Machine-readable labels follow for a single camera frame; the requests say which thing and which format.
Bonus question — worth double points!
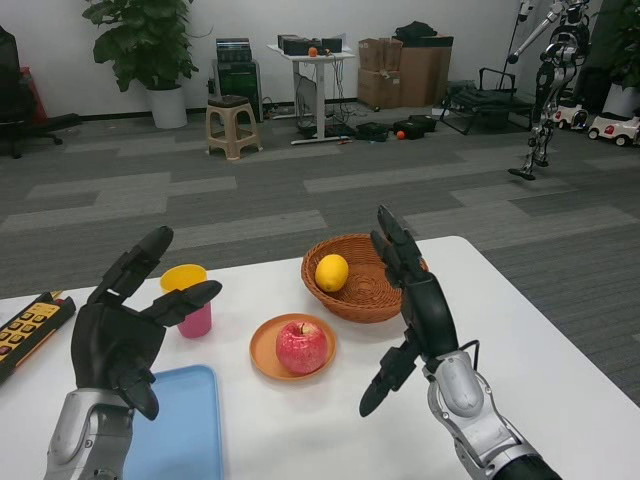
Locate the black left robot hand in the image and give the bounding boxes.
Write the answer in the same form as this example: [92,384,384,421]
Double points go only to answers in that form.
[71,225,224,421]

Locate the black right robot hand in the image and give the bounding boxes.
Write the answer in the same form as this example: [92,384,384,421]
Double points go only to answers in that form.
[358,203,460,419]

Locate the red apple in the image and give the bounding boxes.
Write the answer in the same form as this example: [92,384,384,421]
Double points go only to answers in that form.
[275,321,330,377]

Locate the orange round plate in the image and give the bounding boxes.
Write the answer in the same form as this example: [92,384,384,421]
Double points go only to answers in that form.
[249,312,339,384]

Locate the brown wicker basket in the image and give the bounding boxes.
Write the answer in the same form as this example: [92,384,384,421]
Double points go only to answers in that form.
[300,234,431,325]

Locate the yellow black remote controller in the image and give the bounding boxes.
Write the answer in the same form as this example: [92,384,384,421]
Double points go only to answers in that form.
[0,291,77,385]

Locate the pink cup yellow rim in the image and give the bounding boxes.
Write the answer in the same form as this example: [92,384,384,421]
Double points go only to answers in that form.
[159,264,214,340]

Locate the yellow lemon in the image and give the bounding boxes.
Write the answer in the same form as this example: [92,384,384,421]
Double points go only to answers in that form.
[314,253,350,294]

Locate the blue plastic tray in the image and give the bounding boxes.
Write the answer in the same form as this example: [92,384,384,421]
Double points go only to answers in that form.
[122,363,225,480]

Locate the black floor bag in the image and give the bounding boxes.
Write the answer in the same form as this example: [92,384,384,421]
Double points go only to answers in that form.
[392,114,437,139]
[355,121,391,143]

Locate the black folding cot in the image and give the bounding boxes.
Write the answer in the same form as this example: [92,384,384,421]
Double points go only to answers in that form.
[439,67,536,135]

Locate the low cardboard box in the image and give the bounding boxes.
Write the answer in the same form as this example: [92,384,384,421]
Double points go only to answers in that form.
[357,67,401,110]

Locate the green plant in white pot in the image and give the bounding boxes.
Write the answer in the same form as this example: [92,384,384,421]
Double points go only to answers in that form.
[82,0,201,130]

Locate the large cardboard box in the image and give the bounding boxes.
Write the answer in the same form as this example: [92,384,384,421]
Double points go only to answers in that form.
[399,34,455,107]

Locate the small white toy car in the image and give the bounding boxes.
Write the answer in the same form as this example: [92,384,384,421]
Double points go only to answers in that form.
[553,102,589,131]

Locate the white standing desk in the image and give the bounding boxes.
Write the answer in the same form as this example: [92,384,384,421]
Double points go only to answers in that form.
[266,42,357,146]

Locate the large white toy car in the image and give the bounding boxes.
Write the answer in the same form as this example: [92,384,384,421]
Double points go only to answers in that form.
[587,112,640,147]

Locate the beige plastic stool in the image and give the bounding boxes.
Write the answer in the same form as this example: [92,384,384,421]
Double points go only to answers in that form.
[205,94,264,161]

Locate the small open cardboard box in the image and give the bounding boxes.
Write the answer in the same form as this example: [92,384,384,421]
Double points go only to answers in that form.
[358,37,404,71]

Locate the silver humanoid robot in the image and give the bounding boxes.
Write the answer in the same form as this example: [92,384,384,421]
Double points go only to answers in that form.
[507,0,591,181]

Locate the black office chair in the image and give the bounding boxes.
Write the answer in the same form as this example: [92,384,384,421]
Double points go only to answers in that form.
[0,27,81,160]

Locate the black bag on boxes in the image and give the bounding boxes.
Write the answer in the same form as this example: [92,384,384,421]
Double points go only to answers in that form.
[393,20,440,40]

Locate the black green cabinet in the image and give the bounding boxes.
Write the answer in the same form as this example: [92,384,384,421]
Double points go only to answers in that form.
[212,57,264,124]

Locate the dark plant in white pot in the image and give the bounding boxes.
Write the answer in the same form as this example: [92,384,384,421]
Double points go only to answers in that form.
[602,0,640,119]

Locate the wide black equipment box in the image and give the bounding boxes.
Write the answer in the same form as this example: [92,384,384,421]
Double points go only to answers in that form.
[277,33,314,55]

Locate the black device stack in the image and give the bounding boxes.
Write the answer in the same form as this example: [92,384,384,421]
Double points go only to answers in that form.
[215,37,251,64]

